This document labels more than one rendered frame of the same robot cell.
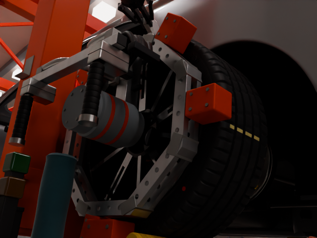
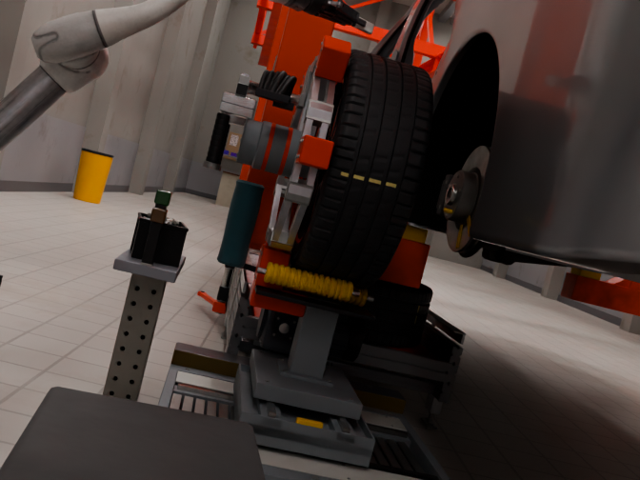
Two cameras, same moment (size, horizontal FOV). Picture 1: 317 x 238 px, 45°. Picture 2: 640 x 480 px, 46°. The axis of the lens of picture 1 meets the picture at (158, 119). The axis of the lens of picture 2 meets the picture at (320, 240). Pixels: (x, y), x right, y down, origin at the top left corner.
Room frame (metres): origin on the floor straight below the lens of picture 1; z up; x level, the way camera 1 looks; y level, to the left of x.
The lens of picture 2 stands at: (-0.60, -1.28, 0.74)
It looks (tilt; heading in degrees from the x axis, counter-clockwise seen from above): 3 degrees down; 36
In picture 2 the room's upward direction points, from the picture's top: 14 degrees clockwise
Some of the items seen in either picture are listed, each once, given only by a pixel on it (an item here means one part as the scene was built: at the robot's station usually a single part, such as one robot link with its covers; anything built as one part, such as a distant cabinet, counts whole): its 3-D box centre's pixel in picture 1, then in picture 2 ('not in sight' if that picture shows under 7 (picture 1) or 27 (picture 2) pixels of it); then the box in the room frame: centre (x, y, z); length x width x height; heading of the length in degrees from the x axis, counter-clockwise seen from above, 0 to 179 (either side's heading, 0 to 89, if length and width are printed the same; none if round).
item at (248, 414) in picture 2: not in sight; (297, 410); (1.16, -0.05, 0.13); 0.50 x 0.36 x 0.10; 44
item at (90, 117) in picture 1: (93, 91); (217, 139); (0.80, 0.15, 0.83); 0.04 x 0.04 x 0.16
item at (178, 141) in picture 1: (122, 125); (300, 155); (1.08, 0.10, 0.85); 0.54 x 0.07 x 0.54; 44
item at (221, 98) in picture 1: (208, 104); (313, 152); (0.86, -0.12, 0.85); 0.09 x 0.08 x 0.07; 44
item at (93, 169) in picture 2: not in sight; (91, 176); (5.14, 6.60, 0.31); 0.41 x 0.40 x 0.63; 39
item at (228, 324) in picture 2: not in sight; (306, 313); (2.58, 1.03, 0.13); 2.47 x 0.85 x 0.27; 44
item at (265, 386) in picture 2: not in sight; (311, 343); (1.20, -0.02, 0.32); 0.40 x 0.30 x 0.28; 44
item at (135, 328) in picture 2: not in sight; (136, 331); (0.94, 0.44, 0.21); 0.10 x 0.10 x 0.42; 44
